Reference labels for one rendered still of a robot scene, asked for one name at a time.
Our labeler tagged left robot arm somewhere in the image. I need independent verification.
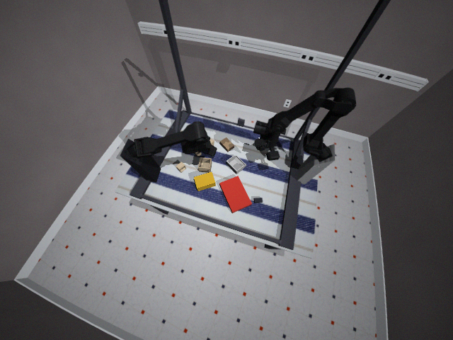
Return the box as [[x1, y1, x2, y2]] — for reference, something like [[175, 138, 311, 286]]
[[253, 88, 356, 162]]

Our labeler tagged yellow block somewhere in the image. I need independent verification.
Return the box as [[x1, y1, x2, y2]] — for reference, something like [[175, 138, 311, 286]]
[[194, 172, 216, 191]]

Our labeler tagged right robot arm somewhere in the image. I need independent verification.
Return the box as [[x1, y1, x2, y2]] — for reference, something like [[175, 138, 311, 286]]
[[125, 121, 211, 161]]

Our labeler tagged red flat rectangular slab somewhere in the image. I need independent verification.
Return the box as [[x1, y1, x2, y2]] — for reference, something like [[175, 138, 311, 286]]
[[219, 176, 252, 213]]

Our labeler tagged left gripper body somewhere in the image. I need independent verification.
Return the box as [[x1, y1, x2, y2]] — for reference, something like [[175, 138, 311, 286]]
[[265, 133, 280, 161]]

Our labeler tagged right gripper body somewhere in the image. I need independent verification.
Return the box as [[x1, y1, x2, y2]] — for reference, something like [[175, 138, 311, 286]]
[[207, 146, 217, 157]]

